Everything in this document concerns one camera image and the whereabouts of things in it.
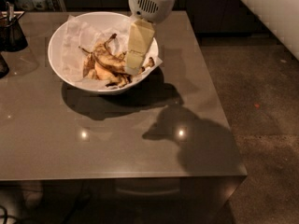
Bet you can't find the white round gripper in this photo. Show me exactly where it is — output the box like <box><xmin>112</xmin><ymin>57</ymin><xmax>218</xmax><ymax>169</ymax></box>
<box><xmin>125</xmin><ymin>0</ymin><xmax>176</xmax><ymax>76</ymax></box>

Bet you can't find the brown-spotted banana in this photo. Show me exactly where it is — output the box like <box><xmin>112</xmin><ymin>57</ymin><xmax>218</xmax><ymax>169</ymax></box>
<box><xmin>92</xmin><ymin>34</ymin><xmax>146</xmax><ymax>76</ymax></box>

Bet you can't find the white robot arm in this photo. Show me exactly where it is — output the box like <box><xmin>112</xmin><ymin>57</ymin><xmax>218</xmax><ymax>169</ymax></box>
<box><xmin>128</xmin><ymin>0</ymin><xmax>299</xmax><ymax>59</ymax></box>

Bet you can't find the banana pile in bowl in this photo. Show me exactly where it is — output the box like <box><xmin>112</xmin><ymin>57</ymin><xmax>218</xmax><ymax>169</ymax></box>
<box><xmin>78</xmin><ymin>44</ymin><xmax>156</xmax><ymax>89</ymax></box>

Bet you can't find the white ceramic bowl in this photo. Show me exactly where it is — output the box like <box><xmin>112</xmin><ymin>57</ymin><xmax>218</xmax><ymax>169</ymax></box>
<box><xmin>48</xmin><ymin>12</ymin><xmax>162</xmax><ymax>95</ymax></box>

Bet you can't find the white paper liner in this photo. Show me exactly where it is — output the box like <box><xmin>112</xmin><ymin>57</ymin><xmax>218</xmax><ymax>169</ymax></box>
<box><xmin>51</xmin><ymin>12</ymin><xmax>162</xmax><ymax>95</ymax></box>

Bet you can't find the black mesh utensil holder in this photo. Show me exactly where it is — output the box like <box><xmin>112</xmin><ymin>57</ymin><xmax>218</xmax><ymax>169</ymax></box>
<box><xmin>0</xmin><ymin>2</ymin><xmax>28</xmax><ymax>52</ymax></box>

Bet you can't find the dark glass object left edge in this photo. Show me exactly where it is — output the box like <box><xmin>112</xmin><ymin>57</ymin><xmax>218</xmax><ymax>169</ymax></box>
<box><xmin>0</xmin><ymin>54</ymin><xmax>9</xmax><ymax>78</ymax></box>

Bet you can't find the dark cabinet with drawer handle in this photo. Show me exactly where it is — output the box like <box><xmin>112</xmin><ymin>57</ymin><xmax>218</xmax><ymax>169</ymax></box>
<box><xmin>0</xmin><ymin>175</ymin><xmax>245</xmax><ymax>224</ymax></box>

